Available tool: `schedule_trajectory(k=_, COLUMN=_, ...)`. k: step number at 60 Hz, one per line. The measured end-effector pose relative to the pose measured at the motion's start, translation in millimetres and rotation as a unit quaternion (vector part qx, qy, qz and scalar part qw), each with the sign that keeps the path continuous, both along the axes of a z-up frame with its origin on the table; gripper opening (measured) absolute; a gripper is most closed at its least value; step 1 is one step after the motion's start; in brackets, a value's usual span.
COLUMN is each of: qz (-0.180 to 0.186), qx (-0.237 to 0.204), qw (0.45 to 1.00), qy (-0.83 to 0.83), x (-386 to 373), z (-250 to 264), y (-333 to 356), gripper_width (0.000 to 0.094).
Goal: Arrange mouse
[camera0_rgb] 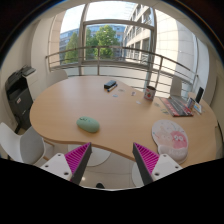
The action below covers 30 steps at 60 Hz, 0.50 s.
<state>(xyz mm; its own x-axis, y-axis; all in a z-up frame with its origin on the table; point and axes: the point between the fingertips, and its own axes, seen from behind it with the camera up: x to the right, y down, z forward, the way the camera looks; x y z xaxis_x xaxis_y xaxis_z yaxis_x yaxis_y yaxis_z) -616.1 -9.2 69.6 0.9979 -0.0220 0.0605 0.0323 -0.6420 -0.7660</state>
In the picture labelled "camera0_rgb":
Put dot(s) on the pale oval sticker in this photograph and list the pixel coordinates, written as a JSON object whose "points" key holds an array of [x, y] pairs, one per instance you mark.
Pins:
{"points": [[121, 90]]}

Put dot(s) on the small narrow sticker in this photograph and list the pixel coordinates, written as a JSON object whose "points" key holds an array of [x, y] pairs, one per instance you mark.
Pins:
{"points": [[133, 93]]}

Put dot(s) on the strawberry print mug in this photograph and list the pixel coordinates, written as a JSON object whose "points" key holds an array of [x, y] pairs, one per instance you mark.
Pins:
{"points": [[149, 94]]}

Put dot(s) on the small blue sticker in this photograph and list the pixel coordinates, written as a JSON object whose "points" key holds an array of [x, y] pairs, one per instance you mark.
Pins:
{"points": [[115, 96]]}

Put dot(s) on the green and yellow sticker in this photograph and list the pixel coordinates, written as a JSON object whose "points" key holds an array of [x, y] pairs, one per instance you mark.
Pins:
{"points": [[165, 111]]}

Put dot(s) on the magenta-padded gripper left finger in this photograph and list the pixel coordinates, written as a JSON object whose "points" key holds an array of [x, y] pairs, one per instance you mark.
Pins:
{"points": [[60, 165]]}

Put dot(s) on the pale green computer mouse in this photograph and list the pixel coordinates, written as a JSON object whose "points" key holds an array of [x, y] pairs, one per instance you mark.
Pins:
{"points": [[88, 124]]}

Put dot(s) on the metal balcony railing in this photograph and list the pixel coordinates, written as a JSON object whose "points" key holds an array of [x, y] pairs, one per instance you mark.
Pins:
{"points": [[97, 56]]}

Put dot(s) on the blue whiteboard marker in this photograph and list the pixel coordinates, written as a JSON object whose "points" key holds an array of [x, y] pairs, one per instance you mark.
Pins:
{"points": [[112, 88]]}

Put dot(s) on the small printed paper cup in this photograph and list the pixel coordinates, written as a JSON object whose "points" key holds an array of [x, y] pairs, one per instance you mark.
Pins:
{"points": [[190, 103]]}

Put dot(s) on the colourful booklet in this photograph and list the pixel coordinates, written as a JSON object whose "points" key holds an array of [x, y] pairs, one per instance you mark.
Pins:
{"points": [[198, 107]]}

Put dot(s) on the small green sticker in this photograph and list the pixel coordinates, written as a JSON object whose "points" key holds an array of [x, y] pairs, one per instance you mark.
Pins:
{"points": [[156, 104]]}

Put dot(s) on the black upright phone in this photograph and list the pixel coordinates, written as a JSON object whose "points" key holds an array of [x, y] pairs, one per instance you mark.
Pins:
{"points": [[199, 94]]}

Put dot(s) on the black and white office printer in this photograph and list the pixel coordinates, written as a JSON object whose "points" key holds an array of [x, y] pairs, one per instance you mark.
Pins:
{"points": [[19, 96]]}

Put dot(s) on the black whiteboard eraser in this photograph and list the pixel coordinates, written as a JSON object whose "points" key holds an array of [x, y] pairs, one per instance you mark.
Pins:
{"points": [[109, 84]]}

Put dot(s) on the small white sticker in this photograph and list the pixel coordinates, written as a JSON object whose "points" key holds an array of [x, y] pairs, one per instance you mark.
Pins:
{"points": [[138, 102]]}

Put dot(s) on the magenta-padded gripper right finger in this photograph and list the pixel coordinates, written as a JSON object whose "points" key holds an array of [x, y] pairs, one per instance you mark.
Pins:
{"points": [[165, 165]]}

